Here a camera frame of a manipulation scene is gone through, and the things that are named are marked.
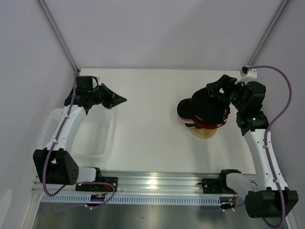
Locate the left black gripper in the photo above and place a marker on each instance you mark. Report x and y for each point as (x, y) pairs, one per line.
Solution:
(112, 98)

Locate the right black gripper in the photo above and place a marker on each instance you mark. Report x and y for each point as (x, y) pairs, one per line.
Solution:
(228, 84)

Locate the black baseball cap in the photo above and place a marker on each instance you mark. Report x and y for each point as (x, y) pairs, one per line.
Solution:
(199, 99)

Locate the red baseball cap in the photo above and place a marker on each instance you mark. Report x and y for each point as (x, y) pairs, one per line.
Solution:
(211, 117)

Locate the dark green baseball cap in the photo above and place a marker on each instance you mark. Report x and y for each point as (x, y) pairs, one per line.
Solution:
(192, 126)

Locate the lavender baseball cap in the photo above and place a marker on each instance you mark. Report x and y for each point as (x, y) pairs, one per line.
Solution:
(186, 121)

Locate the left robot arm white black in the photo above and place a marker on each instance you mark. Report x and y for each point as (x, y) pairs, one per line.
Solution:
(52, 158)

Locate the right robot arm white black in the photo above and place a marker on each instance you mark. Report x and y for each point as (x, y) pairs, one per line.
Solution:
(269, 196)

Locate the white plastic basket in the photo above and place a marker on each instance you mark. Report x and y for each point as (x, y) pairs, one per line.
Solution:
(84, 135)

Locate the wooden hat stand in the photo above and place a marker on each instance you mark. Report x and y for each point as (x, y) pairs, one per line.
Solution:
(203, 133)

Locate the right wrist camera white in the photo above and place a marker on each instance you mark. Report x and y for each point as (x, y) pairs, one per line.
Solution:
(248, 75)

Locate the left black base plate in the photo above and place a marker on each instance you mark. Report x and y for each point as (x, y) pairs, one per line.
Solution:
(100, 184)

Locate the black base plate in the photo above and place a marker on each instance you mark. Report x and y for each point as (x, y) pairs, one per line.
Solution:
(100, 184)
(211, 186)

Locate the aluminium mounting rail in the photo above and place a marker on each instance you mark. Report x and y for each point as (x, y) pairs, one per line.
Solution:
(143, 183)

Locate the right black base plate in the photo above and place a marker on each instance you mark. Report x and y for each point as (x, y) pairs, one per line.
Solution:
(211, 186)

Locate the white slotted cable duct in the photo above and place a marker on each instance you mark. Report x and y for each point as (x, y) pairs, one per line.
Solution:
(134, 199)

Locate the right aluminium frame post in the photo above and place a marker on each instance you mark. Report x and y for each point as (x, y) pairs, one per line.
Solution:
(279, 13)

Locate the aluminium frame post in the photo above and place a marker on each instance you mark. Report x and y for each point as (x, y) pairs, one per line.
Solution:
(279, 13)
(57, 33)

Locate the left aluminium frame post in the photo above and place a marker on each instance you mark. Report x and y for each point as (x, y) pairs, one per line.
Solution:
(57, 33)

